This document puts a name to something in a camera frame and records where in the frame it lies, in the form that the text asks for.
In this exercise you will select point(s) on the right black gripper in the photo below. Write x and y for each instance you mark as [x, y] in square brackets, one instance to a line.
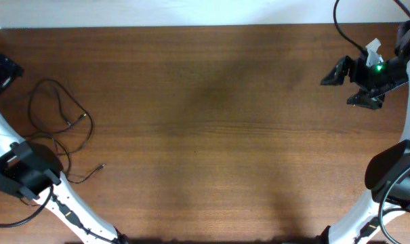
[371, 99]

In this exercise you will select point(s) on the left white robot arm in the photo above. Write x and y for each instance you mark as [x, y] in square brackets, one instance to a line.
[33, 171]

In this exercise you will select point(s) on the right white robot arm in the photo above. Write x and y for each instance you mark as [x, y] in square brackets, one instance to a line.
[387, 177]

